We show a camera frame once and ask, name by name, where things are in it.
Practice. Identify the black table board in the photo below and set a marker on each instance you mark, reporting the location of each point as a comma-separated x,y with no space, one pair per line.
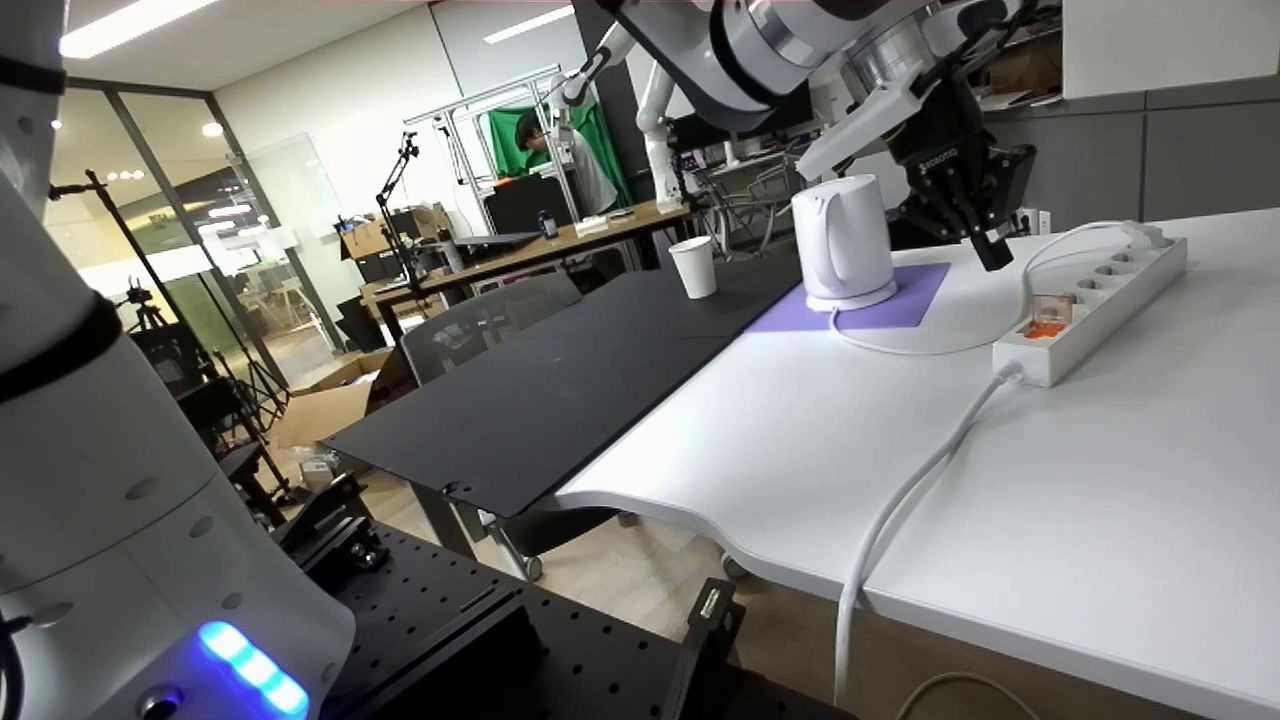
525,419

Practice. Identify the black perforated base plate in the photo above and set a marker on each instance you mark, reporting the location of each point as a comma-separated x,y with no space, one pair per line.
447,637

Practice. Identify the white paper cup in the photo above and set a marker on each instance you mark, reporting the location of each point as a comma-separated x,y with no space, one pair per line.
694,267

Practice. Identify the grey office chair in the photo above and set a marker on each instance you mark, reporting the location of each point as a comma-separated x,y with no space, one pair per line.
462,334

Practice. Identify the white power strip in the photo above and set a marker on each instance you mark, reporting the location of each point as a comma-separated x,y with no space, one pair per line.
1082,295

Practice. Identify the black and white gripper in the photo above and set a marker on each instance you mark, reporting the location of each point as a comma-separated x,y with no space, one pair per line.
959,174

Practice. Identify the white electric kettle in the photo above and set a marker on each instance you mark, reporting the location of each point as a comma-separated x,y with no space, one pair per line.
842,240

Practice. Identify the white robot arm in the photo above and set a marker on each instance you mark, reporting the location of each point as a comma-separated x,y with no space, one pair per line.
135,578

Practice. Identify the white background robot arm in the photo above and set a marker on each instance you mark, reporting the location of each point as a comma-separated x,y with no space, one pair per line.
648,115

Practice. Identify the wooden desk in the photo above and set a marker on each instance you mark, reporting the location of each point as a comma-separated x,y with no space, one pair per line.
642,221

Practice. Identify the cardboard box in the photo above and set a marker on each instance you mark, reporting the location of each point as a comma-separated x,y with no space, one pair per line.
329,400

